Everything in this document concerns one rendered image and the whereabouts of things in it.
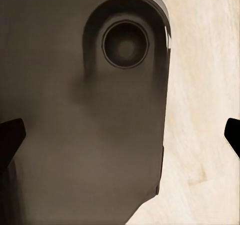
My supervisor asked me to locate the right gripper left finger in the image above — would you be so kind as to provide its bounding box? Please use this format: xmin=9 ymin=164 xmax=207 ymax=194
xmin=0 ymin=118 xmax=26 ymax=178

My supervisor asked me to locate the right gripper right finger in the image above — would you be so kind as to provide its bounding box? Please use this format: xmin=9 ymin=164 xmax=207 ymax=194
xmin=224 ymin=117 xmax=240 ymax=158

